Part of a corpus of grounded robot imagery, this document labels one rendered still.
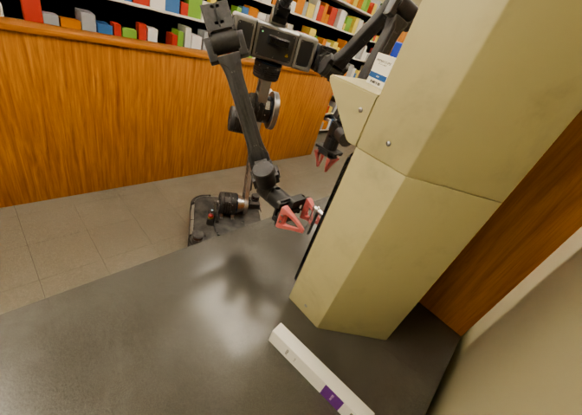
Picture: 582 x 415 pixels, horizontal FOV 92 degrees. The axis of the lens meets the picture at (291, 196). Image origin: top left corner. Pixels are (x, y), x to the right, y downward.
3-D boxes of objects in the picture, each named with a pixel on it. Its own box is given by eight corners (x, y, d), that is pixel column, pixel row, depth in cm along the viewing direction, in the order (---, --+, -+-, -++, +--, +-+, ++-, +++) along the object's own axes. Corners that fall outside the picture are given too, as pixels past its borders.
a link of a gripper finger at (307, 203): (330, 211, 76) (306, 192, 81) (313, 218, 71) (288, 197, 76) (321, 230, 79) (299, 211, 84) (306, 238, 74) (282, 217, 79)
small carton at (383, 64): (397, 93, 60) (411, 63, 56) (381, 89, 57) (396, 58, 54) (381, 85, 63) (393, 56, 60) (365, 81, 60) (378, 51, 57)
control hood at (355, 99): (417, 136, 77) (436, 100, 71) (355, 146, 54) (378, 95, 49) (382, 119, 82) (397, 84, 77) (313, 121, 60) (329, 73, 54)
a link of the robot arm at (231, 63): (242, 33, 81) (204, 42, 80) (241, 26, 75) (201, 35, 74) (281, 176, 91) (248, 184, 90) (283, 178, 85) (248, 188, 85)
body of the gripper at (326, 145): (333, 158, 110) (339, 141, 106) (313, 146, 115) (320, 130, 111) (341, 157, 114) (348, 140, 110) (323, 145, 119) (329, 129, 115)
